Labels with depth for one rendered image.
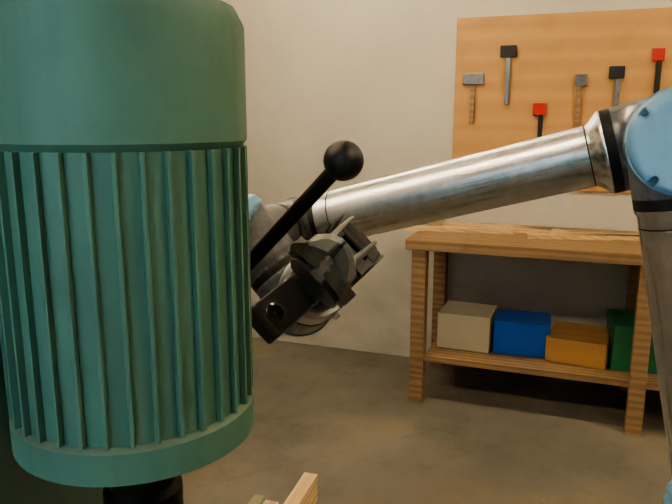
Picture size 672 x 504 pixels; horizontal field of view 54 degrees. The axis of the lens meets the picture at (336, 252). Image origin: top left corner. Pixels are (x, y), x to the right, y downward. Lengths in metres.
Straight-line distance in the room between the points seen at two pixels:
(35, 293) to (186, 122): 0.14
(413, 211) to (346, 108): 2.97
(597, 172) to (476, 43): 2.84
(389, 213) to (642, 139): 0.38
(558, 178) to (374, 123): 2.98
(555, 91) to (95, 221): 3.39
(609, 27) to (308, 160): 1.78
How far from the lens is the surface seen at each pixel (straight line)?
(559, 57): 3.71
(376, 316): 4.05
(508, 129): 3.71
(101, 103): 0.40
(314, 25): 4.04
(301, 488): 0.95
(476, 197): 0.96
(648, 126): 0.79
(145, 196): 0.41
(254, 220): 0.94
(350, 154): 0.55
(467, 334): 3.47
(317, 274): 0.74
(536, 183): 0.95
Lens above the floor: 1.43
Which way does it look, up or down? 12 degrees down
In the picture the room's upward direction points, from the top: straight up
